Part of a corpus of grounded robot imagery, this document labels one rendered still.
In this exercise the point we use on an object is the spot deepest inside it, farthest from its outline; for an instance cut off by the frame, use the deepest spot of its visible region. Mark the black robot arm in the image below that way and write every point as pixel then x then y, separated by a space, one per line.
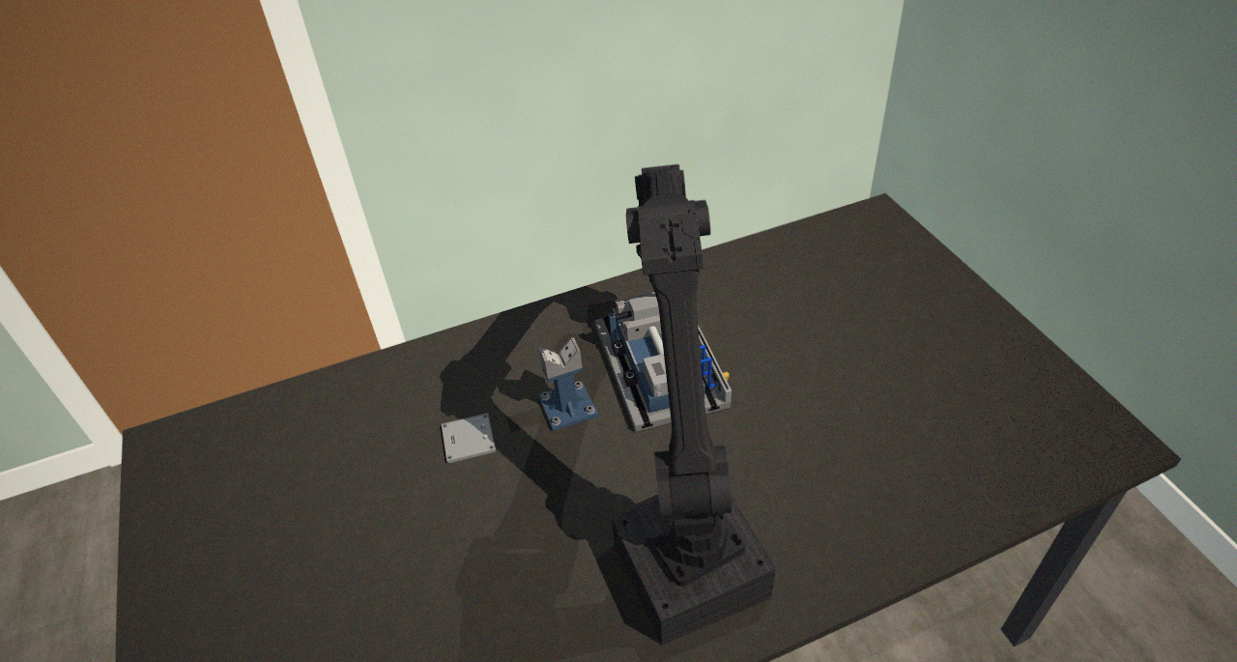
pixel 693 548

